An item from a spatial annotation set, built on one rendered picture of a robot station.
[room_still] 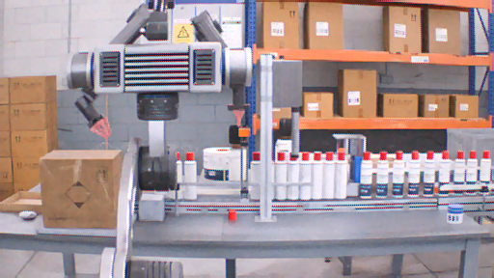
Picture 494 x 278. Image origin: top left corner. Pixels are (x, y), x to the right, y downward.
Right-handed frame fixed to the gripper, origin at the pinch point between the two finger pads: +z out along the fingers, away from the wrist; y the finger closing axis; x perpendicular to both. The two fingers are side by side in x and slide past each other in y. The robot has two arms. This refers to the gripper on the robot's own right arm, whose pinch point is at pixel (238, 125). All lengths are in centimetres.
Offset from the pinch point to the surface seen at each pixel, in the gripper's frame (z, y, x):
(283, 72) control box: -23.8, -17.7, 35.2
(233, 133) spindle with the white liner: 4.8, 2.3, -6.6
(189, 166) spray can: 15.6, 20.8, 20.5
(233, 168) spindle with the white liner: 21.0, 2.4, -6.2
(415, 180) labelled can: 23, -78, 21
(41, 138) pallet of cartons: 36, 185, -258
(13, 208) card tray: 33, 101, 30
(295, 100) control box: -12.3, -23.4, 27.1
